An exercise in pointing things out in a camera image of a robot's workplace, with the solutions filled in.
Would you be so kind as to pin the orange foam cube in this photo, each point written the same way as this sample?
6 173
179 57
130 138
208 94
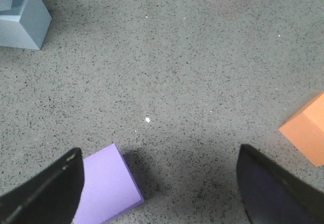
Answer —
305 130

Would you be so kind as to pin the light purple foam cube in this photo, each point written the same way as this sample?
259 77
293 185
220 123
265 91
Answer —
109 189

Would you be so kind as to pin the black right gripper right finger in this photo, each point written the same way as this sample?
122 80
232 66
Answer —
271 194

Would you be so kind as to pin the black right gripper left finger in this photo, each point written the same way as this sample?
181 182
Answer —
52 196

